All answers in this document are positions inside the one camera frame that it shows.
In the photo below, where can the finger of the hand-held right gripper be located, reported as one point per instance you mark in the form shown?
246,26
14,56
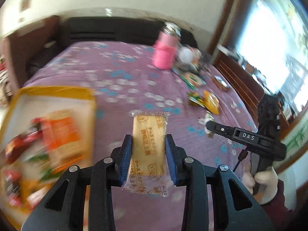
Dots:
220,129

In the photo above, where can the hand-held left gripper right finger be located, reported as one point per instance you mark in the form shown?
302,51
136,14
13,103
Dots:
170,161

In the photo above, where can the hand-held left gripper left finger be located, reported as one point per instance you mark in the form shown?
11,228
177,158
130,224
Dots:
126,158

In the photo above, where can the pale yellow cracker packet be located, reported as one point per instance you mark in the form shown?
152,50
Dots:
149,146

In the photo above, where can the orange cracker snack packet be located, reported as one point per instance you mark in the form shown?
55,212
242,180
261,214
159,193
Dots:
62,132

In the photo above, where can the green pea snack packet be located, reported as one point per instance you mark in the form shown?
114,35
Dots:
45,173

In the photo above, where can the yellow rimmed white tray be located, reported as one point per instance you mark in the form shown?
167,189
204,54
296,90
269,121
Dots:
55,101

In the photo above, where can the red white snack packet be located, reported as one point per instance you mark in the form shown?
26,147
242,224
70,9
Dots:
36,196

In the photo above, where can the red dark snack packet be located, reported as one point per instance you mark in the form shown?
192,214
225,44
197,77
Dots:
21,142

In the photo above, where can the person's right forearm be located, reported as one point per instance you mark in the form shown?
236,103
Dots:
281,211

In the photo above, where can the person's right hand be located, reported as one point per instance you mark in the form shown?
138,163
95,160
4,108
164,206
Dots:
267,185

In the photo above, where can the yellow orange snack packet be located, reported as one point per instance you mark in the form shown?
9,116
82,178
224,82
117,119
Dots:
211,103

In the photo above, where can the green yellow snack packet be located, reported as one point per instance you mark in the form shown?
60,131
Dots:
195,98

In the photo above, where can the small brown box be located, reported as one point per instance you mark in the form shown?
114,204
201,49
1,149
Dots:
221,83

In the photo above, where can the brown wooden furniture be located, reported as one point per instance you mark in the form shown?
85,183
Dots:
240,84

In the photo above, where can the green white snack packet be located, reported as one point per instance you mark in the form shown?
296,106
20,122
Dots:
192,79

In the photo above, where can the white round object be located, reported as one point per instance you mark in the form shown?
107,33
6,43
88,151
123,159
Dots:
186,54

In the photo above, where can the purple floral bedsheet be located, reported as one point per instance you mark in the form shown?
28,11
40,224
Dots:
120,72

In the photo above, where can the pink bottle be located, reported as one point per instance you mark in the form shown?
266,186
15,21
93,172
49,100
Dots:
164,50

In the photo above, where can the large window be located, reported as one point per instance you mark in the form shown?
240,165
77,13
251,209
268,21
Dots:
276,41

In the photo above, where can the black headboard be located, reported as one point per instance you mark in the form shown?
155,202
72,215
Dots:
108,28

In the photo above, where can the patterned cloth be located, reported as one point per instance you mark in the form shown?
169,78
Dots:
3,77

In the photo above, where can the brown wooden nightstand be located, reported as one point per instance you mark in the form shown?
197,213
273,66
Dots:
14,53

